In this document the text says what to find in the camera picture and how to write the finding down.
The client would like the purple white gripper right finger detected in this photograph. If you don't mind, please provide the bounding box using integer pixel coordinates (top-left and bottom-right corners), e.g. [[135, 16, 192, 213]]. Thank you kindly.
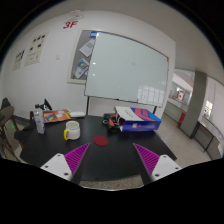
[[134, 143, 181, 181]]

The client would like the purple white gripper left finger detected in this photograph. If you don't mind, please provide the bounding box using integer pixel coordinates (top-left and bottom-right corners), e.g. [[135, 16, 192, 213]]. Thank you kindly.
[[41, 143, 90, 181]]

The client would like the clear plastic water bottle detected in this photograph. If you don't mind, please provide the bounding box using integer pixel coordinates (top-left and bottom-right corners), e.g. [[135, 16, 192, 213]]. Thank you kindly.
[[34, 104, 45, 134]]

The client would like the red round coaster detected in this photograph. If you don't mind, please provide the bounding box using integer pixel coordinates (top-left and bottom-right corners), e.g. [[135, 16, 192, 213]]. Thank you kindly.
[[94, 136, 108, 146]]

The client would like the colourful orange book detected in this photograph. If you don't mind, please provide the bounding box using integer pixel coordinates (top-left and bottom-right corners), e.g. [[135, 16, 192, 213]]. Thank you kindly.
[[43, 109, 71, 123]]

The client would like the white flat object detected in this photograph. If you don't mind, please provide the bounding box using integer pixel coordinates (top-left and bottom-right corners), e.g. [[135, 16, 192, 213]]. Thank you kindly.
[[70, 112, 86, 118]]

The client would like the blue white cardboard box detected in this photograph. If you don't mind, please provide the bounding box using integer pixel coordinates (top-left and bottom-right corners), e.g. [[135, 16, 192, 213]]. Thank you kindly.
[[115, 106, 161, 132]]

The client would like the red fire extinguisher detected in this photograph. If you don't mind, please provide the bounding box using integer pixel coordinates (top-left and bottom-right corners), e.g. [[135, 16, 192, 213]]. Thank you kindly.
[[178, 112, 186, 126]]

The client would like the black red gadget pile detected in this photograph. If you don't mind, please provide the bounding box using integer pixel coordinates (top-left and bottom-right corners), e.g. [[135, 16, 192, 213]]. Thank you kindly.
[[103, 113, 124, 131]]

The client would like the dark wooden chair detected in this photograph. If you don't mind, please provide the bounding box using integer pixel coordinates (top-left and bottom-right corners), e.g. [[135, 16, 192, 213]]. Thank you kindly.
[[0, 98, 18, 160]]

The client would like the large white whiteboard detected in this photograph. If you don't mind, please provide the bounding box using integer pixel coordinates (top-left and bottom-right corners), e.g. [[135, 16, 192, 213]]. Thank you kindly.
[[85, 32, 169, 107]]

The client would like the grey notice board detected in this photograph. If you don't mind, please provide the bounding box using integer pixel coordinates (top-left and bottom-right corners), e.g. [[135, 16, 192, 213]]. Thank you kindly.
[[67, 30, 97, 84]]

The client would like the white mug yellow handle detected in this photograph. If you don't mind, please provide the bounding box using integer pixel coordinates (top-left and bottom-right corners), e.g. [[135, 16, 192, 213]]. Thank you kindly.
[[64, 121, 80, 140]]

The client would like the small left wall poster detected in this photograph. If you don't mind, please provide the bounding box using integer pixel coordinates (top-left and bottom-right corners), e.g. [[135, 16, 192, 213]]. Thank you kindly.
[[13, 49, 25, 71]]

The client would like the white wall poster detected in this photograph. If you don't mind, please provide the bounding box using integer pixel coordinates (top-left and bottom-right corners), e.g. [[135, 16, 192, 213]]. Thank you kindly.
[[25, 32, 48, 66]]

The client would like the red 3F wall sign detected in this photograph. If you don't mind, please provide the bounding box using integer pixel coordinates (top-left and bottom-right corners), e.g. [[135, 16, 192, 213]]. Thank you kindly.
[[63, 20, 78, 30]]

